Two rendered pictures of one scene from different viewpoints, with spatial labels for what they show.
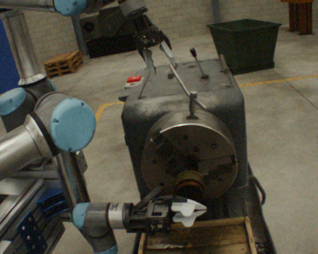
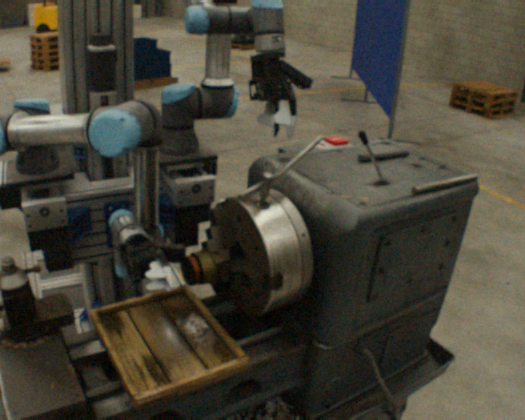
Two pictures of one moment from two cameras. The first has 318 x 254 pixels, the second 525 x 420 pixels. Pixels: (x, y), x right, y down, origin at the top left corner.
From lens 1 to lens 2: 0.88 m
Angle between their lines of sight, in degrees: 42
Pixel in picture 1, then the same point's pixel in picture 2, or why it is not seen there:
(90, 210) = (119, 219)
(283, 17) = not seen: outside the picture
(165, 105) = (283, 181)
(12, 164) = (63, 137)
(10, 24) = not seen: hidden behind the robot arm
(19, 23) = not seen: hidden behind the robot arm
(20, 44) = (210, 40)
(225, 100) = (332, 215)
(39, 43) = (474, 52)
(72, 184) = (137, 193)
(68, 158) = (140, 167)
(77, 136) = (107, 144)
